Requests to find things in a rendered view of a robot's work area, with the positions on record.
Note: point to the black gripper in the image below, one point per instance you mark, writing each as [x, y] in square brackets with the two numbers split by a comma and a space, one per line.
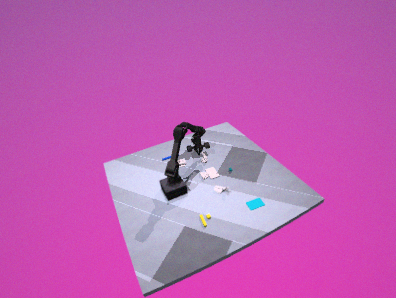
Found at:
[198, 145]

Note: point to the cyan flat plate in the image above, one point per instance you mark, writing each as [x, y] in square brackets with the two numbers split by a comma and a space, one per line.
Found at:
[255, 203]

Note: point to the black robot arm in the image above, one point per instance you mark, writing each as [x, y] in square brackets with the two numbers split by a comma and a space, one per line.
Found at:
[179, 132]

